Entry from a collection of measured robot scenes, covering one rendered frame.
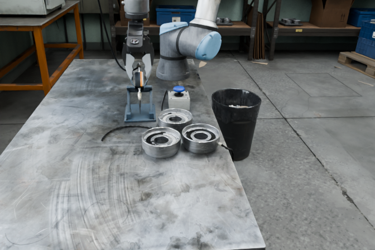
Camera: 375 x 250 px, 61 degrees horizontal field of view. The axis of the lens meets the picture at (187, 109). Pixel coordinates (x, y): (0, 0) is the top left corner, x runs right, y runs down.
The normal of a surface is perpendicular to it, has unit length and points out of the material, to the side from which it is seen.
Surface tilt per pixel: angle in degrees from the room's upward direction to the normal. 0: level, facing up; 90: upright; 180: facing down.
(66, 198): 0
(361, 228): 0
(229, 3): 90
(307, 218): 0
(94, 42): 89
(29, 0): 87
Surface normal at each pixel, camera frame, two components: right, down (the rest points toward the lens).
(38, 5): 0.09, 0.43
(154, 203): 0.03, -0.90
